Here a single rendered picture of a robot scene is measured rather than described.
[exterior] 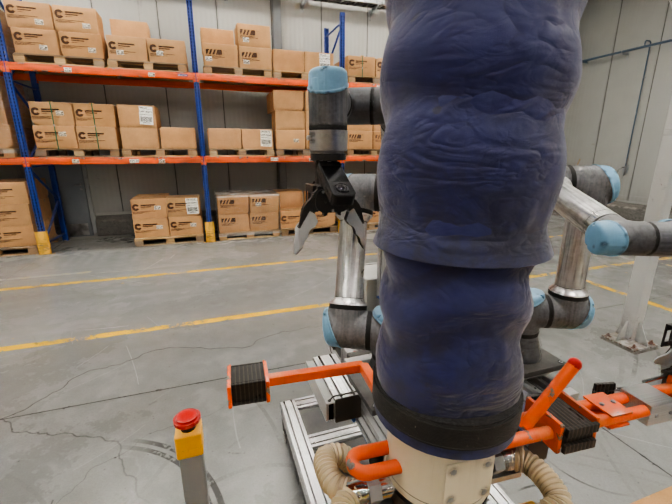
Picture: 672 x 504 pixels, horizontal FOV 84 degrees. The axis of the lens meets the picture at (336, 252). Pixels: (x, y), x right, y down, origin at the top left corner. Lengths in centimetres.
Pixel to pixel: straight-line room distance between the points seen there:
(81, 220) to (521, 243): 896
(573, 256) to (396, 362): 94
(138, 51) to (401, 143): 733
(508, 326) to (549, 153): 21
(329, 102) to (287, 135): 693
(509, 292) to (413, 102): 25
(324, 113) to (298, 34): 864
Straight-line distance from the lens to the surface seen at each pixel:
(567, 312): 142
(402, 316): 50
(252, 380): 82
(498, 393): 56
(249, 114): 887
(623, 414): 91
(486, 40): 44
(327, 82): 73
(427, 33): 45
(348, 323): 110
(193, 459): 121
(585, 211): 107
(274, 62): 775
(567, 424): 82
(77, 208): 915
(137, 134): 756
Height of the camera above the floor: 173
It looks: 15 degrees down
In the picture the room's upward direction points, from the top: straight up
